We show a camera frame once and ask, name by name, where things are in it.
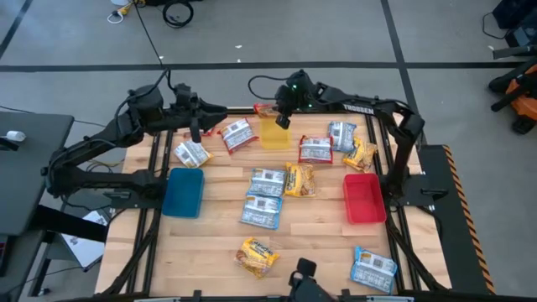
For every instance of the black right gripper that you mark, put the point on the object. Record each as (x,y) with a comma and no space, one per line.
(289,100)

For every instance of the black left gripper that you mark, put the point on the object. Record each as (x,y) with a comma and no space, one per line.
(210,112)

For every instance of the yellow Maruchan noodle pack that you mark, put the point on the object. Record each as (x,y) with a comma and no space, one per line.
(257,256)
(192,154)
(300,179)
(361,155)

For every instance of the blue Maruchan noodle pack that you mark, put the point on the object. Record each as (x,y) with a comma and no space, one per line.
(342,135)
(267,182)
(373,269)
(262,211)

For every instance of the blue plastic bin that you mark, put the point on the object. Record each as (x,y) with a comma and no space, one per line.
(183,193)

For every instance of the red plastic bin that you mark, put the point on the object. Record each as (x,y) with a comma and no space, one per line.
(364,197)

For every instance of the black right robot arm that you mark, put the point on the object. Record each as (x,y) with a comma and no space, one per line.
(377,110)

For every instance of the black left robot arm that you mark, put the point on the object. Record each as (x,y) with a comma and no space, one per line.
(105,178)

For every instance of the black desk base beam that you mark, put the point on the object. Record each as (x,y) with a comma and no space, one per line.
(67,222)

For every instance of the black device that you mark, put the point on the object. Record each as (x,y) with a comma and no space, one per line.
(308,287)

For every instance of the black desk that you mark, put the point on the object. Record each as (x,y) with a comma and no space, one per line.
(29,180)

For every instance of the white printed paper sheet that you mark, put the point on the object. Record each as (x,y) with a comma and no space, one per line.
(84,251)

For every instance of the small white device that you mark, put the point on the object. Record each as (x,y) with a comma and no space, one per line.
(16,136)

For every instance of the black table clamp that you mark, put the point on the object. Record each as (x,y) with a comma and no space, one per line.
(345,295)
(196,295)

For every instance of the black platform with hazard stripe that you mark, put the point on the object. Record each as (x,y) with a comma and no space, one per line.
(457,235)

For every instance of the orange black floor machine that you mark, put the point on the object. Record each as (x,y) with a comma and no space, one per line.
(524,100)

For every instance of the black equipment case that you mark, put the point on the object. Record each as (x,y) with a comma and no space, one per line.
(518,17)

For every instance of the black aluminium table frame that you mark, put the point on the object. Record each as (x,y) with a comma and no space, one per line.
(147,268)

